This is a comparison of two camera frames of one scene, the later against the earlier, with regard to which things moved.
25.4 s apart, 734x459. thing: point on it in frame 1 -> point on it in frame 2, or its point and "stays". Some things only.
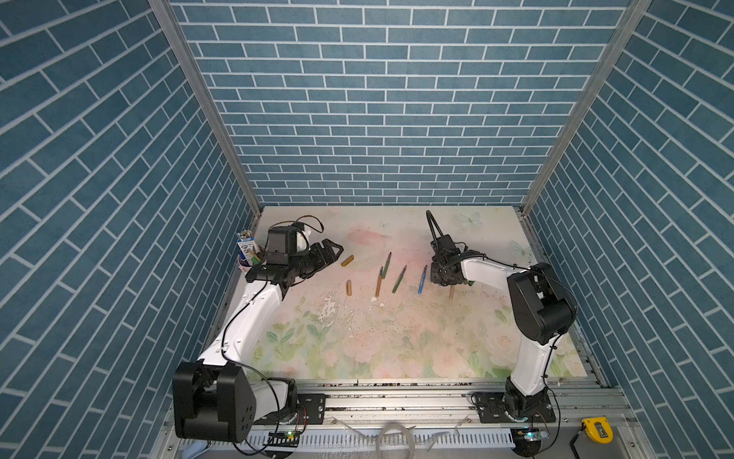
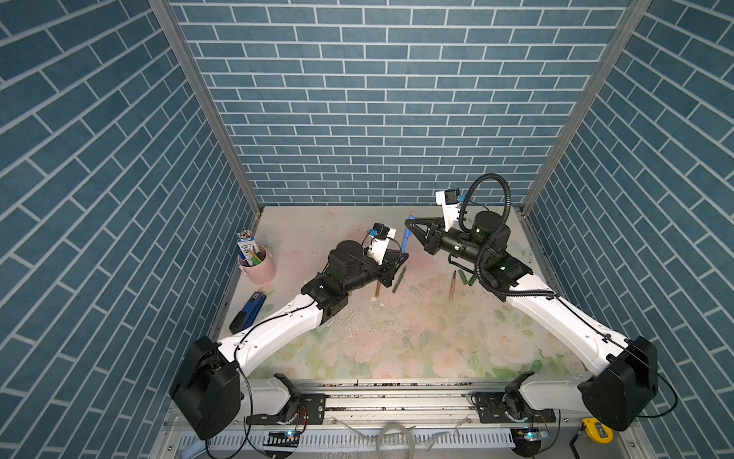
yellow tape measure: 598,429 stays
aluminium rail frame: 424,420 stays
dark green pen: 399,278 stays
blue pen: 422,279 -> 407,234
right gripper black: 433,274 -> 431,245
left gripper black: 313,250 -> 384,271
